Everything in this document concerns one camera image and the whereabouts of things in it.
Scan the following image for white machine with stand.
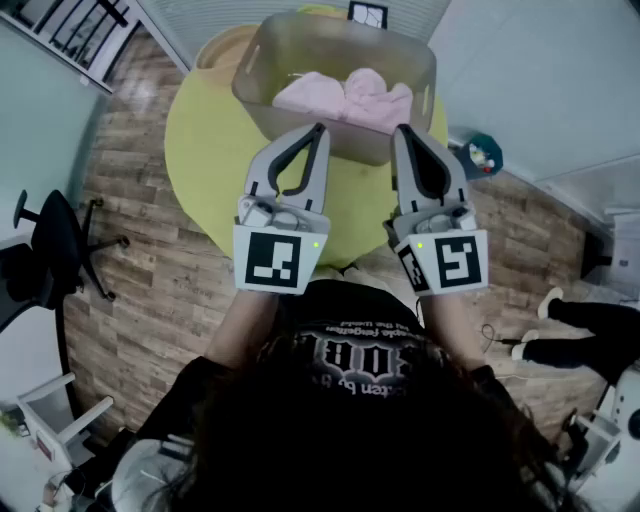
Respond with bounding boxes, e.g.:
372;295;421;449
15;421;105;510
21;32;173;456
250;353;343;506
563;368;640;494

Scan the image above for black metal railing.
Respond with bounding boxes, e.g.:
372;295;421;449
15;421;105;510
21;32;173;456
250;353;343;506
0;0;132;95

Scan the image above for black floor box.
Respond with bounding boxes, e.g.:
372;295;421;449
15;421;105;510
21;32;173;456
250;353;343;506
581;231;615;282

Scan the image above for white frame stand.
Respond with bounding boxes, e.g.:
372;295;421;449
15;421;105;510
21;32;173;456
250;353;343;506
0;371;116;512

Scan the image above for round wooden stool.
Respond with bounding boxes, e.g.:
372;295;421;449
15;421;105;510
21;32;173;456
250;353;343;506
194;23;262;87

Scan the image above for grey laundry basket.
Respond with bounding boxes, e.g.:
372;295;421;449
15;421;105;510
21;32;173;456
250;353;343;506
230;11;439;167

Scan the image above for grey round seat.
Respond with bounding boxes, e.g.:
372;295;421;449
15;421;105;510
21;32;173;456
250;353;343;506
110;438;197;512

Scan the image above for light pink laundry cloth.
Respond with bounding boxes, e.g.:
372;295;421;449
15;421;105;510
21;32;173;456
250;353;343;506
272;70;349;122

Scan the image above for white cabinet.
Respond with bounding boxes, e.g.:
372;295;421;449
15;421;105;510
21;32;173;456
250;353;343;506
603;206;640;302

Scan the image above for black office chair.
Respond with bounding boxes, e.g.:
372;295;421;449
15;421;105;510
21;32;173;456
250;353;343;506
0;188;132;335

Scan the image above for person's left forearm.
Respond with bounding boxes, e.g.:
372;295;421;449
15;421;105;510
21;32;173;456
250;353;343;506
203;288;282;372

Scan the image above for yellow-green round table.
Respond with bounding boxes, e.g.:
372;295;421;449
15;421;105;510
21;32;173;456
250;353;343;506
164;4;450;270

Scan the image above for black framed picture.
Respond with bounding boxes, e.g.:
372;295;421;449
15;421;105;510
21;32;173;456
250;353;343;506
347;0;390;29

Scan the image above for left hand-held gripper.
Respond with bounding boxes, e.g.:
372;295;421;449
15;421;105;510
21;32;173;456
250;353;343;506
232;124;332;297

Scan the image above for teal bin with items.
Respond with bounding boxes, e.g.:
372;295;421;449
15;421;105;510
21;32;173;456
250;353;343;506
453;129;504;180

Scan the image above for person's right forearm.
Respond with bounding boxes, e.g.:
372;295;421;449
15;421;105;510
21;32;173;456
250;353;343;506
417;292;490;372

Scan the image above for person's black printed t-shirt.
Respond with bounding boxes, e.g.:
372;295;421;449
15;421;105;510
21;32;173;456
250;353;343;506
133;278;554;512

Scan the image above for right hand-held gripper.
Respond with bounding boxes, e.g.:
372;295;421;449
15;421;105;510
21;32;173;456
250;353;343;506
382;124;490;298

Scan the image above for black floor cable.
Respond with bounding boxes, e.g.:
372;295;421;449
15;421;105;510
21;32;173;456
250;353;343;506
480;322;524;347

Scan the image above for person's light trousers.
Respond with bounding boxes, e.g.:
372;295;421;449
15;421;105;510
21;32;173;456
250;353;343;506
337;258;422;314

